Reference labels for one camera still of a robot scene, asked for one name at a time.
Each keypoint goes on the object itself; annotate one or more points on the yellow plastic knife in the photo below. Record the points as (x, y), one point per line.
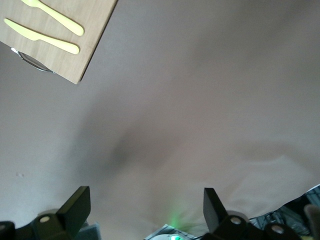
(37, 36)

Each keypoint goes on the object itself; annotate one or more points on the yellow plastic fork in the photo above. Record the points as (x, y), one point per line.
(62, 21)

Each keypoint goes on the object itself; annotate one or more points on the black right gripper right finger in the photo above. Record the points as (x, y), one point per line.
(215, 215)

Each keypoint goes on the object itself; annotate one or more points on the wooden cutting board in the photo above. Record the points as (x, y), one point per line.
(95, 37)

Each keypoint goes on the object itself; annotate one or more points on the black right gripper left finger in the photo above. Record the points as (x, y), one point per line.
(75, 212)

